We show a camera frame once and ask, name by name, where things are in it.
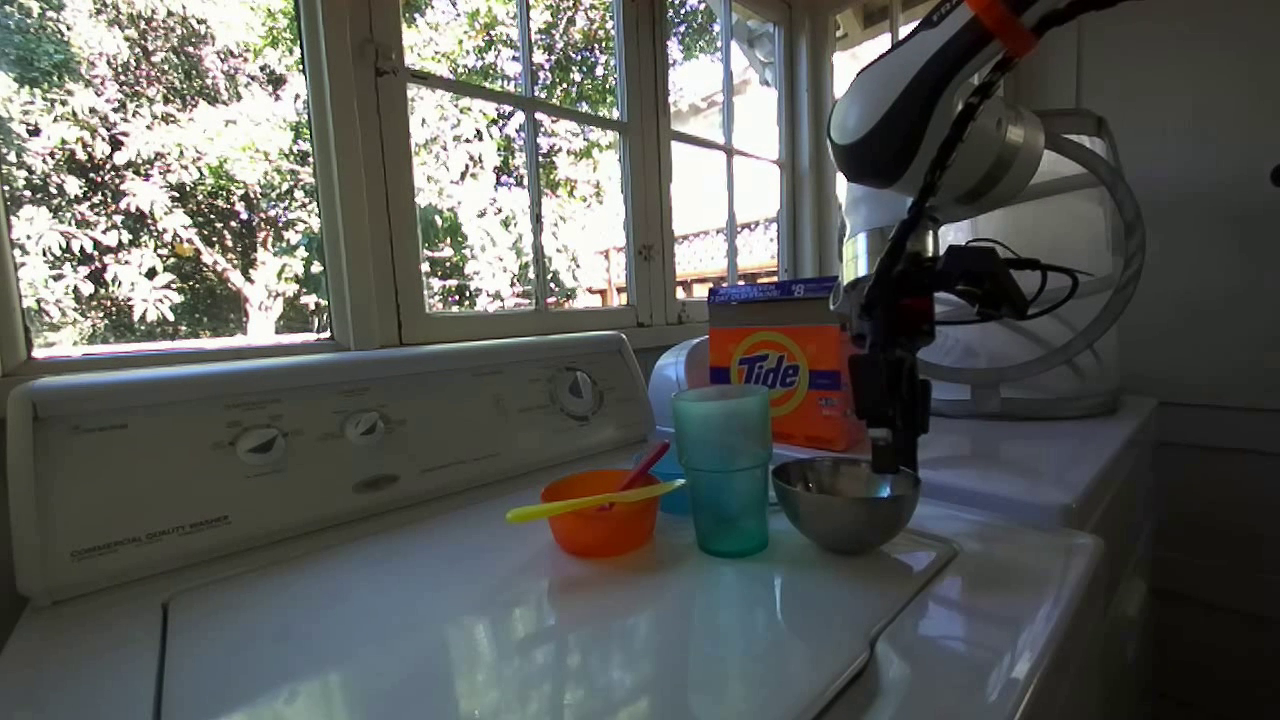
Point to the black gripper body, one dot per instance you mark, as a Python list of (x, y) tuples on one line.
[(888, 332)]

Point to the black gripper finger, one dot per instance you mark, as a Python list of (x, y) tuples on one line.
[(883, 434), (914, 434)]

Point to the silver metal bowl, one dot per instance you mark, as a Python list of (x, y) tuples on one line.
[(841, 515)]

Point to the green translucent plastic cup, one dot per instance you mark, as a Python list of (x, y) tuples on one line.
[(727, 482)]

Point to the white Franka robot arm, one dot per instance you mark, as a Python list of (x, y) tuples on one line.
[(934, 95)]

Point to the orange plastic bowl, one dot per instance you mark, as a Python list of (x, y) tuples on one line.
[(601, 529)]

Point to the white dryer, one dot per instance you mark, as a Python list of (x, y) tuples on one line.
[(1012, 460)]

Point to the orange Tide detergent box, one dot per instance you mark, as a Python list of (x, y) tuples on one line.
[(784, 374)]

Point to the white mesh pop-up hamper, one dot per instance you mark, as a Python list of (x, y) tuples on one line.
[(1067, 347)]

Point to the white rounded container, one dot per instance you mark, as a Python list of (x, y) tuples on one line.
[(672, 382)]

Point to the red plastic spoon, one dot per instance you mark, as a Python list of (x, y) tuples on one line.
[(644, 460)]

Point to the yellow plastic spoon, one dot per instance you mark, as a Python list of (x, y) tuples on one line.
[(586, 506)]

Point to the large washer timer dial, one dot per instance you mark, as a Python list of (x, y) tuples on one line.
[(579, 394)]

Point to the white washer lid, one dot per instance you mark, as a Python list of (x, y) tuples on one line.
[(533, 624)]

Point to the small washer knob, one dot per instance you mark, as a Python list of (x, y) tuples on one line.
[(261, 441), (364, 424)]

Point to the white washing machine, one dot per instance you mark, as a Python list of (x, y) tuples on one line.
[(134, 493)]

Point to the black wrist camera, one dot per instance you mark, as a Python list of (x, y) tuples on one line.
[(981, 280)]

